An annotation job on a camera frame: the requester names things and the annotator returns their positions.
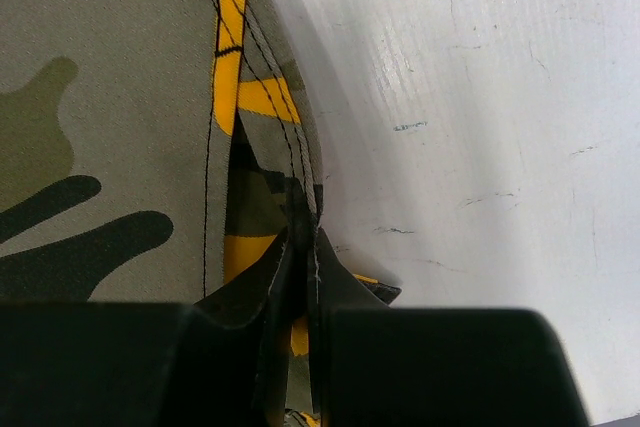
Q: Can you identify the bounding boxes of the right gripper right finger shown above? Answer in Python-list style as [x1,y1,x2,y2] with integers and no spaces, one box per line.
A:
[307,227,388,426]

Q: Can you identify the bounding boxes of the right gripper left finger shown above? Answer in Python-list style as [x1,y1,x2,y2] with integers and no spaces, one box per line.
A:
[196,230,294,426]

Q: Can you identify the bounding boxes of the yellow camouflage trousers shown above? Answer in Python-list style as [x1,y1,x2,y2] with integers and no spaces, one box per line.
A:
[1,0,409,426]

